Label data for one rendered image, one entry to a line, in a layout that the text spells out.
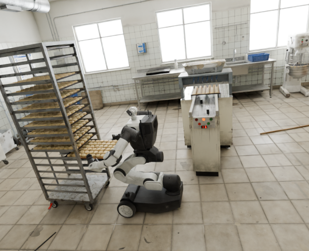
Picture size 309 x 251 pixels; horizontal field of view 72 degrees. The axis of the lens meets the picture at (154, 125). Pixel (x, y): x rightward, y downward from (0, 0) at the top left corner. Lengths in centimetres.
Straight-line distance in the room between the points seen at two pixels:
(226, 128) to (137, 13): 405
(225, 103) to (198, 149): 85
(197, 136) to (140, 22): 424
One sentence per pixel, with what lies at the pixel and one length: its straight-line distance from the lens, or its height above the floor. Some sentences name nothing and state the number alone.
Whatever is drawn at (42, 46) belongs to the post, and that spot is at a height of 179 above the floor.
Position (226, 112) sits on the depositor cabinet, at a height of 61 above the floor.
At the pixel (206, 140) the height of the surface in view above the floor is 53.
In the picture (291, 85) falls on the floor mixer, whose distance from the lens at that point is 630.
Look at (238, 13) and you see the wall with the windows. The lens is 623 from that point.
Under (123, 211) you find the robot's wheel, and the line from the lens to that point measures 247.
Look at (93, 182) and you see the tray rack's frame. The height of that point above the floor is 15.
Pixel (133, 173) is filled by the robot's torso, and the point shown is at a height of 37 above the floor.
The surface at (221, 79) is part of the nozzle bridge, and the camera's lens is 314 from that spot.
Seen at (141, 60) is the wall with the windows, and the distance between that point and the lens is 620.
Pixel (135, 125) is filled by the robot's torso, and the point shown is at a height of 100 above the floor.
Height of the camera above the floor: 172
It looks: 22 degrees down
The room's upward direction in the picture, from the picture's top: 9 degrees counter-clockwise
